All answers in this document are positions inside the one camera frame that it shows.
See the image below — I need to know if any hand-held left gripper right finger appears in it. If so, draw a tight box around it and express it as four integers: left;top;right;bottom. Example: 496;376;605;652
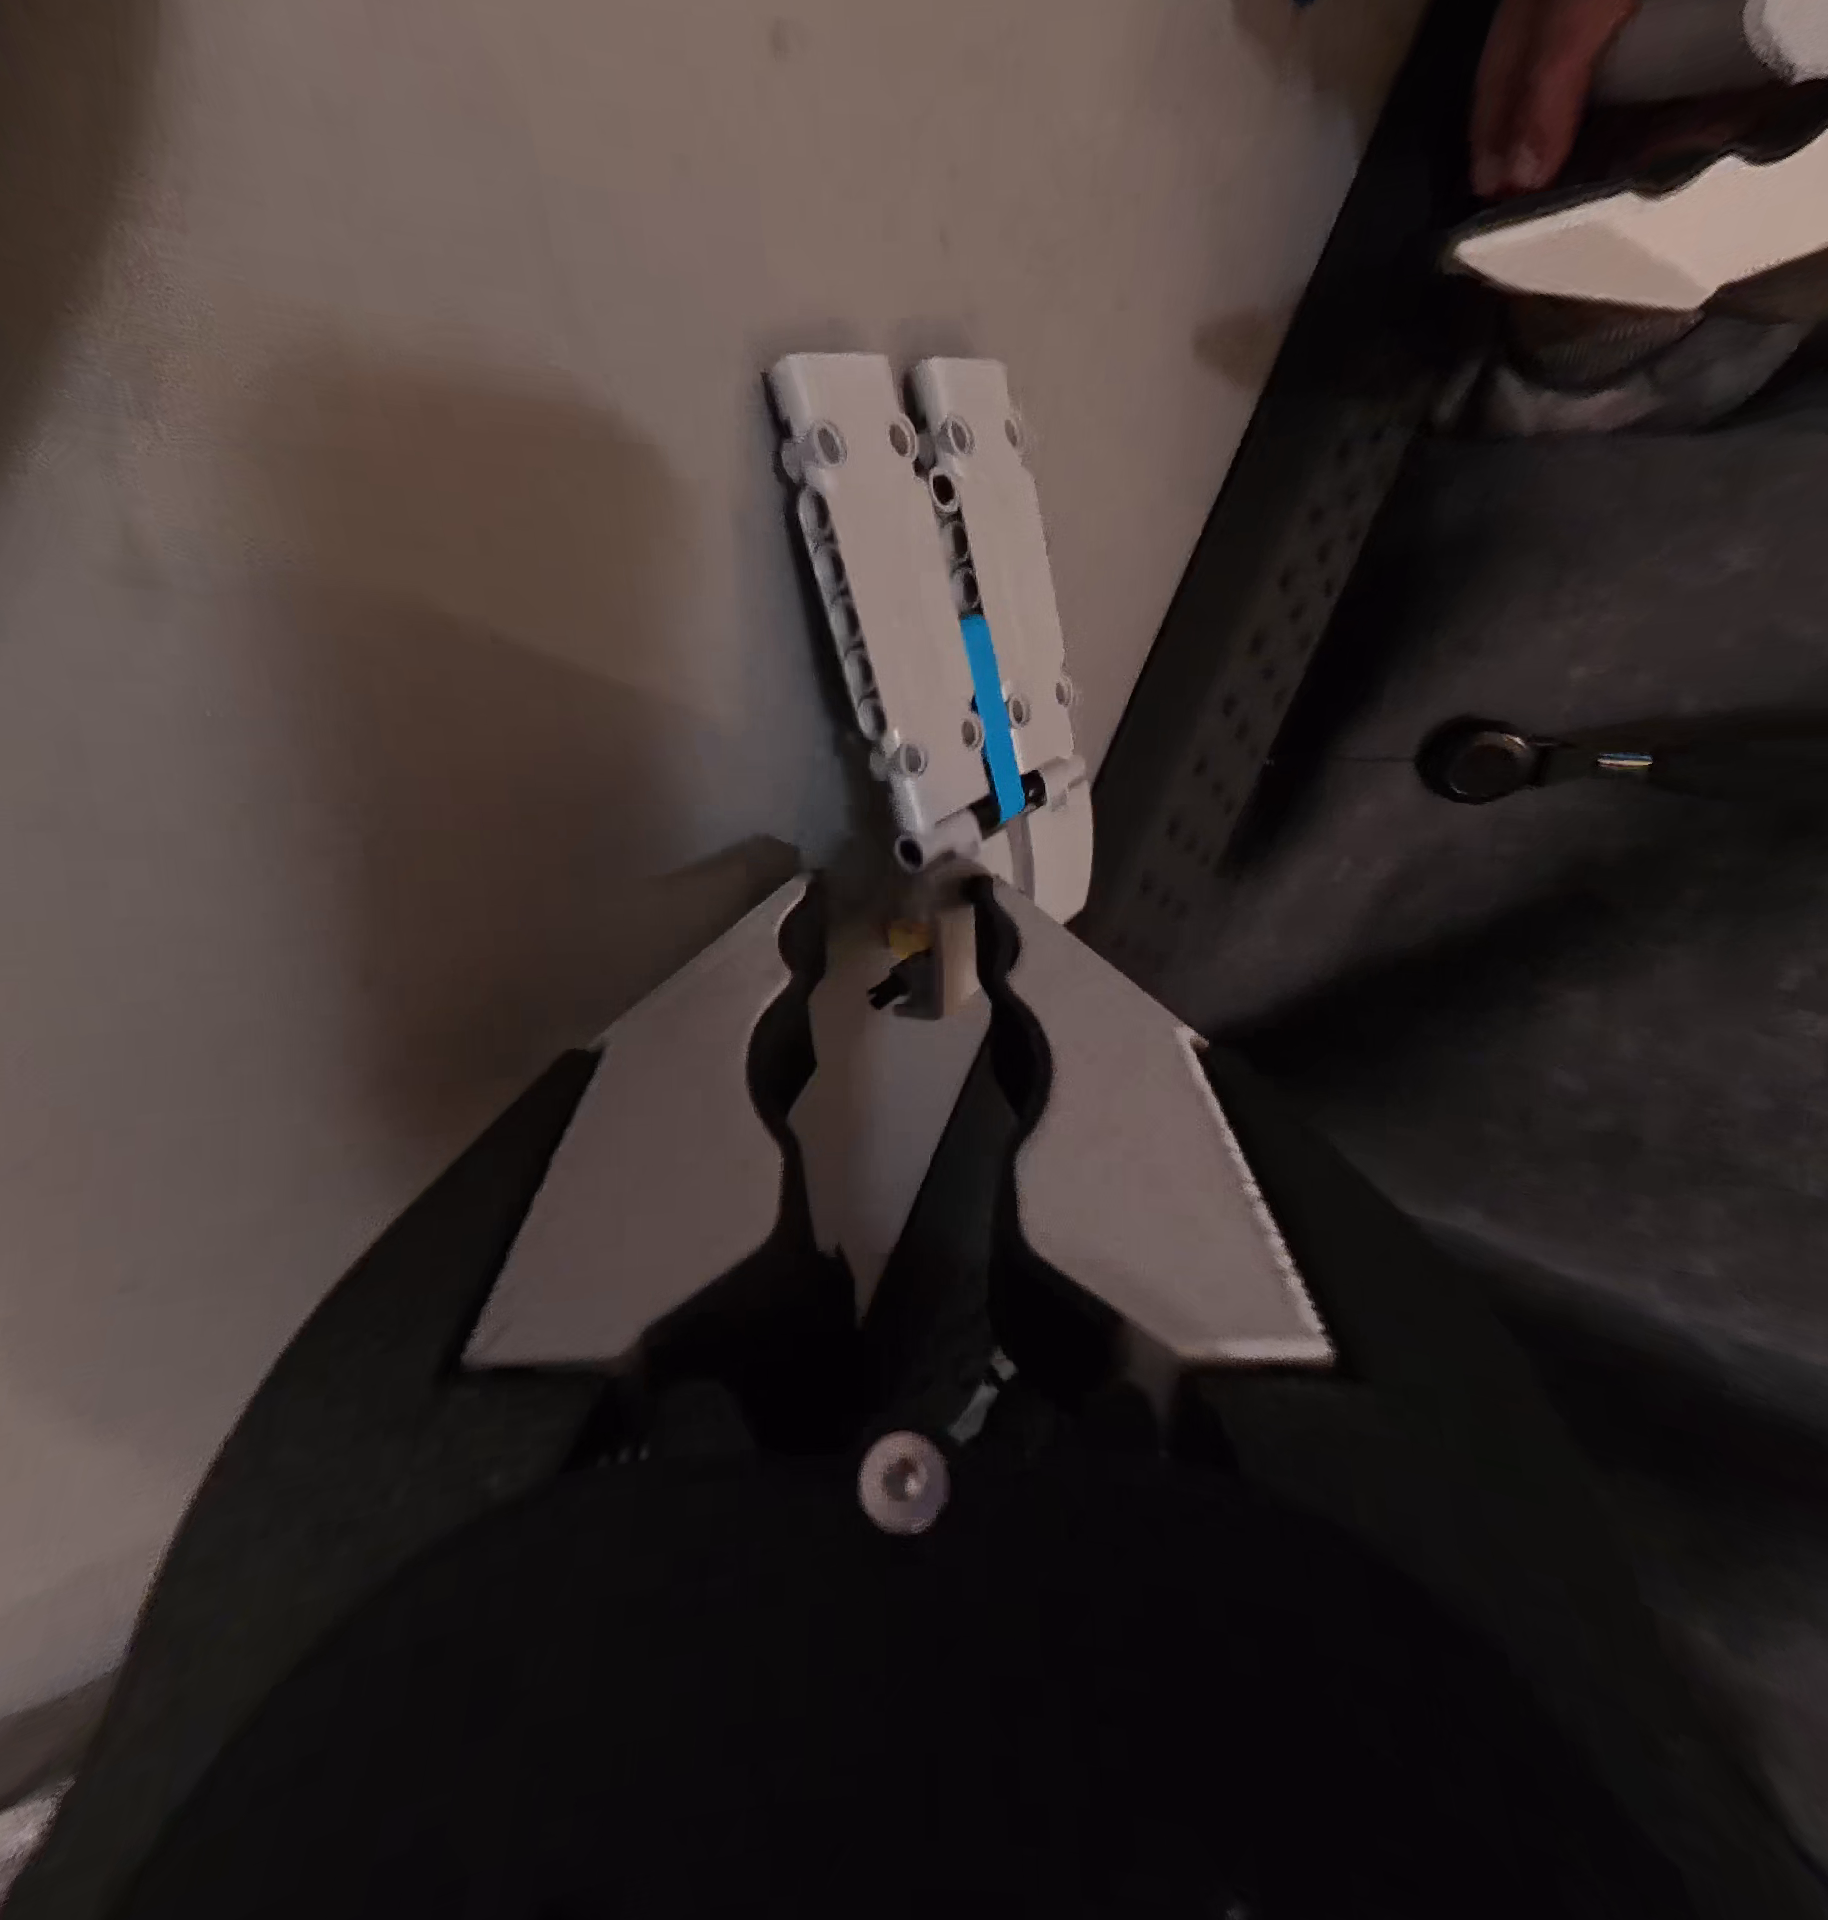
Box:
974;877;1339;1372

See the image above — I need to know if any yellow toy connector pin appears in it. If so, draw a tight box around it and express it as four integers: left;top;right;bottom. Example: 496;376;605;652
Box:
871;895;979;1025

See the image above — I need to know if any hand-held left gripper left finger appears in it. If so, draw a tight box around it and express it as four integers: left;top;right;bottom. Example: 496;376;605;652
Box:
464;872;821;1374

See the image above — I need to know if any person's grey sweatshirt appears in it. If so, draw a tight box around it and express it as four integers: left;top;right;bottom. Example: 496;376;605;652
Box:
1202;298;1828;1920

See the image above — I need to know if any grey hinged toy assembly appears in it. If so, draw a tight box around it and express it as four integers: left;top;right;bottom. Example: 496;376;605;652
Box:
765;353;979;877

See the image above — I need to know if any person's right hand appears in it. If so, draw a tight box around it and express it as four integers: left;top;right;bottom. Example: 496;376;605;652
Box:
1468;0;1641;200

